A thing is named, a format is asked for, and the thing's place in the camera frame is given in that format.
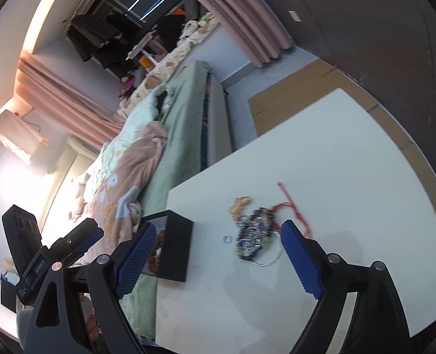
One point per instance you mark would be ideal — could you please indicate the white drying rack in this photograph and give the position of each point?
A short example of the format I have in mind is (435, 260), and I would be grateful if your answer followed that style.
(142, 46)

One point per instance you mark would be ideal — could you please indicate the pink curtain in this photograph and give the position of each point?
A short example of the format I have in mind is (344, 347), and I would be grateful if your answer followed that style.
(66, 92)
(240, 11)

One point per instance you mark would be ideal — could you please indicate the light green quilt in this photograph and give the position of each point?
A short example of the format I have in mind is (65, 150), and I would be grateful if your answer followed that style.
(144, 110)

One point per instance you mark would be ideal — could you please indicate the pink plush toy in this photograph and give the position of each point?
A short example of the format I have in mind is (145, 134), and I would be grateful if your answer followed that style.
(127, 81)

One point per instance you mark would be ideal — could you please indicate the black hanging clothes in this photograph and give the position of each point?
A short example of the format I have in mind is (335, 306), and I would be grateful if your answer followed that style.
(96, 38)

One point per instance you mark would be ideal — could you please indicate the wall air conditioner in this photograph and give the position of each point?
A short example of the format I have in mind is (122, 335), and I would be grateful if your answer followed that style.
(18, 132)

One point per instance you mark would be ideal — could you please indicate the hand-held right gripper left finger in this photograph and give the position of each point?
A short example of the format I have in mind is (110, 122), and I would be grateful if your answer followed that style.
(136, 260)

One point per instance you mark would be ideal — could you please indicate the cream floral quilt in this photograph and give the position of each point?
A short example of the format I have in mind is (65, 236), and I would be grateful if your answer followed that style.
(173, 57)

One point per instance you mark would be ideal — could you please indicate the pink floral blanket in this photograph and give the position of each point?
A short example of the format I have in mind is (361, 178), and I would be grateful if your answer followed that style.
(136, 162)

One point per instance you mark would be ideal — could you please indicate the white wall switch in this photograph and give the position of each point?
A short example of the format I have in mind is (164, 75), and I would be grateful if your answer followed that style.
(295, 15)

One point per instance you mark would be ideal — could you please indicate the flat brown cardboard sheet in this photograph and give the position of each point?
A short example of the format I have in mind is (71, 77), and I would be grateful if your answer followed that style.
(288, 92)

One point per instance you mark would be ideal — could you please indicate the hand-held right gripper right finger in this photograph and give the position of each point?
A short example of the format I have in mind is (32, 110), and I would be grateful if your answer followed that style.
(301, 261)

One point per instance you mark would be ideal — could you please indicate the bed with green sheet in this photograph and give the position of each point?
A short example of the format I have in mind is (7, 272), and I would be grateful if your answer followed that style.
(182, 136)

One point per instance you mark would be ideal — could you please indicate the black jewelry box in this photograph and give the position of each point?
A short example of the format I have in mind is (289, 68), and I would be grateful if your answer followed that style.
(174, 249)

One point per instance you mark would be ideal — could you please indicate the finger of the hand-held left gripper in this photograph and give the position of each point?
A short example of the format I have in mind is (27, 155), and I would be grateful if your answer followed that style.
(90, 234)

